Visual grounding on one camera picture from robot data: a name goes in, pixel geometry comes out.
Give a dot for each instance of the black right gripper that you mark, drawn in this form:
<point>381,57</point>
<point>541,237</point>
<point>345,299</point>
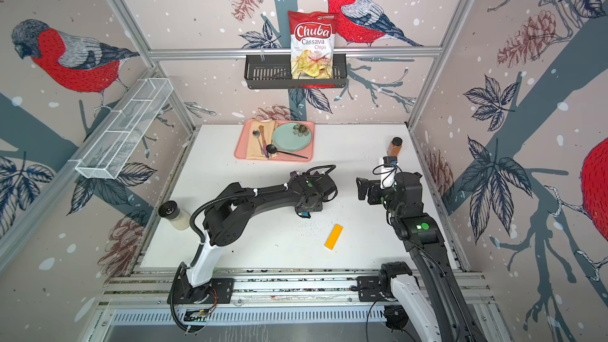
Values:
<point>374,188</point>

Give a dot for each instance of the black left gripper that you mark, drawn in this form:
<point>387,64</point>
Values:
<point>320,207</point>

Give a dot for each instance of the yellow long block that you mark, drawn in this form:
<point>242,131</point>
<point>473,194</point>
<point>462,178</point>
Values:
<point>333,237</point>

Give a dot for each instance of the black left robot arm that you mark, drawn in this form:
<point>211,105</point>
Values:
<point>222,221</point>

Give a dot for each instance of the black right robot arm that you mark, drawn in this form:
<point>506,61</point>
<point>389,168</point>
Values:
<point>432,300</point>

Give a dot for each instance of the pink tray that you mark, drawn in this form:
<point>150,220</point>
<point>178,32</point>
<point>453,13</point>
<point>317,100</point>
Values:
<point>240,150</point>

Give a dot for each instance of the brown spice bottle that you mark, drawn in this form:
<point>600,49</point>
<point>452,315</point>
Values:
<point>395,147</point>

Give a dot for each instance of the black spoon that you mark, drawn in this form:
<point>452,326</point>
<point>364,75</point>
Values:
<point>273,150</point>

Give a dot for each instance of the mint green flower plate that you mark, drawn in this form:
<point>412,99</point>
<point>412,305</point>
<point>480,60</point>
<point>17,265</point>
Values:
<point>292,137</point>

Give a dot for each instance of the beige napkin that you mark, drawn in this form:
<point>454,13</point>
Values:
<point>253,151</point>

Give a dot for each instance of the silver spoon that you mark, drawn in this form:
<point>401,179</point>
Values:
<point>257,135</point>

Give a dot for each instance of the gold purple knife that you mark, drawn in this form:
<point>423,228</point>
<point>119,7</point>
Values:
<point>263,140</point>

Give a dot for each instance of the black lid shaker jar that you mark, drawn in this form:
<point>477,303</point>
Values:
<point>176,216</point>

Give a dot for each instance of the Chuba cassava chips bag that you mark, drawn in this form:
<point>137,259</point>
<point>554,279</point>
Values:
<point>312,39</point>

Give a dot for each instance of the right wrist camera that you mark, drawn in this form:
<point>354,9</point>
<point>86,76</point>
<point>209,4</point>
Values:
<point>388,171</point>

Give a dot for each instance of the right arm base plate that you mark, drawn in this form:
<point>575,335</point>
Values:
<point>370,289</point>

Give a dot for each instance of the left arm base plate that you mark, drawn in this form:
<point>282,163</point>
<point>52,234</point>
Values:
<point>217,291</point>

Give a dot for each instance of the black wall basket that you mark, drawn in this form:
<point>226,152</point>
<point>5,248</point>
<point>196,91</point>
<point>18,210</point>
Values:
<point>273,72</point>

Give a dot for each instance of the white wire wall basket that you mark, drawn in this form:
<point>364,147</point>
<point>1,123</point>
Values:
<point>111,151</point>

